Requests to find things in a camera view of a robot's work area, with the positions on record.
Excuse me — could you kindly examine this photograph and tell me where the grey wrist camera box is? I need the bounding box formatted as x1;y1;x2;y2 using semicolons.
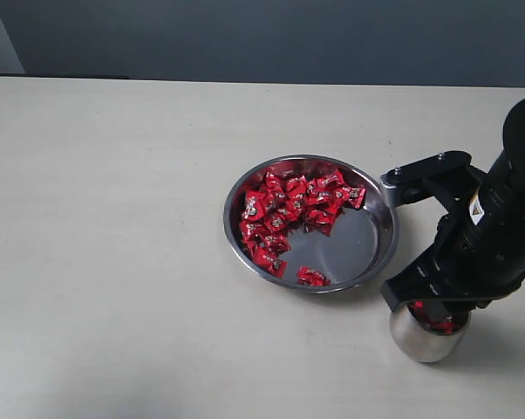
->
380;151;474;210

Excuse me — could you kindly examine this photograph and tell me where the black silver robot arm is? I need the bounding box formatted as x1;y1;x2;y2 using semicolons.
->
381;99;525;319

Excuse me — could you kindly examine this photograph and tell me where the shiny steel cup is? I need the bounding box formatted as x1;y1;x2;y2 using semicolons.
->
389;303;471;363

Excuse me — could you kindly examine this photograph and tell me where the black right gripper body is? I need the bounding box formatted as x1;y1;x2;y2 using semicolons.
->
432;191;525;302

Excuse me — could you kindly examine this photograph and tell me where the round steel plate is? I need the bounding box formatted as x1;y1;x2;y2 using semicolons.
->
223;155;399;294

